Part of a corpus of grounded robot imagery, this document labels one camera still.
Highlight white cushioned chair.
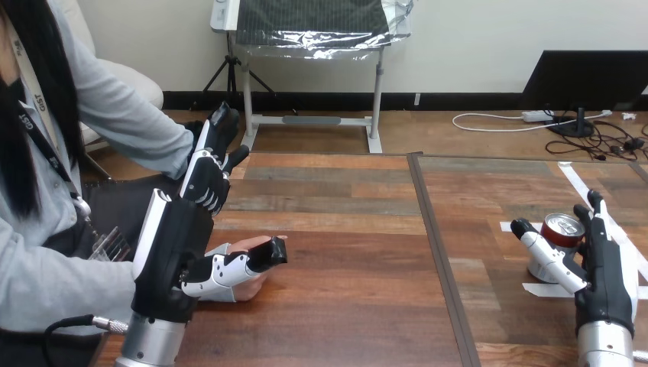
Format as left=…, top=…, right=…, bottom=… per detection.
left=54, top=0, right=166, bottom=149

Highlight dark screen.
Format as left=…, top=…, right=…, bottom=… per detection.
left=520, top=49, right=648, bottom=138

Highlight white power strip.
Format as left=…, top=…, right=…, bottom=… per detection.
left=520, top=110, right=556, bottom=124

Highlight white power cord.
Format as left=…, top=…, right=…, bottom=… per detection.
left=451, top=109, right=614, bottom=135

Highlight foil sheet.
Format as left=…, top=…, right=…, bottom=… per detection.
left=234, top=0, right=415, bottom=62

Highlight black tripod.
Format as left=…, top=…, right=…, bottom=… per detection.
left=190, top=31, right=300, bottom=115

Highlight white desk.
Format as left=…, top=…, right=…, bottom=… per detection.
left=209, top=0, right=412, bottom=155

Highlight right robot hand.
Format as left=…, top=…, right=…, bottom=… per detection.
left=510, top=189, right=640, bottom=339

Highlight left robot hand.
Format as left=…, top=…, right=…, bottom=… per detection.
left=130, top=101, right=289, bottom=324

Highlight person's forearm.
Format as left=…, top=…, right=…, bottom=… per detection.
left=0, top=217, right=238, bottom=336
left=101, top=86, right=196, bottom=181

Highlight person's body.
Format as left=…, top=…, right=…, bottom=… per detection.
left=0, top=0, right=186, bottom=367

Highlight tangle of cables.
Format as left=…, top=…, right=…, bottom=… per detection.
left=543, top=117, right=648, bottom=164

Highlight red and white drink can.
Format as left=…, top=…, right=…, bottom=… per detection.
left=527, top=213, right=587, bottom=284

